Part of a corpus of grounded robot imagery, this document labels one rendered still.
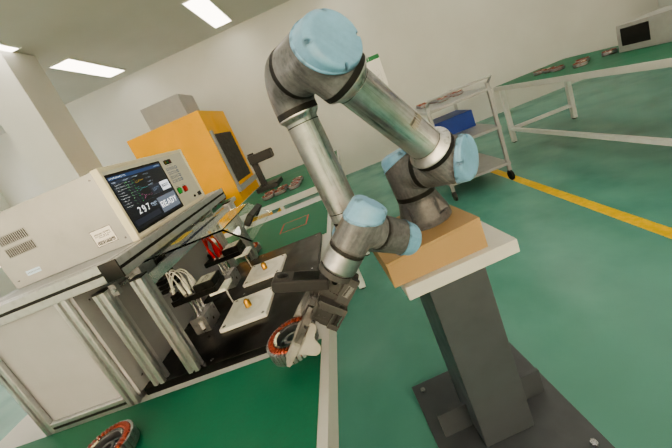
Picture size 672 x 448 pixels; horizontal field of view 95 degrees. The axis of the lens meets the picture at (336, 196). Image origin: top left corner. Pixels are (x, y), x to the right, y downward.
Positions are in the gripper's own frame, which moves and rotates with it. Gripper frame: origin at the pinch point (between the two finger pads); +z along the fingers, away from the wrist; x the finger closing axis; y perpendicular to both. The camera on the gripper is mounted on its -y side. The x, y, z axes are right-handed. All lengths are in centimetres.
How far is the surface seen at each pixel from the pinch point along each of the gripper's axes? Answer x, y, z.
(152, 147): 376, -216, 100
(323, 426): -15.8, 8.7, 0.6
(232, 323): 21.3, -13.0, 19.4
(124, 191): 24, -53, -5
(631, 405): 21, 116, -4
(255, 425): -11.4, -0.9, 10.6
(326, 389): -8.6, 9.0, 0.3
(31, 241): 20, -70, 16
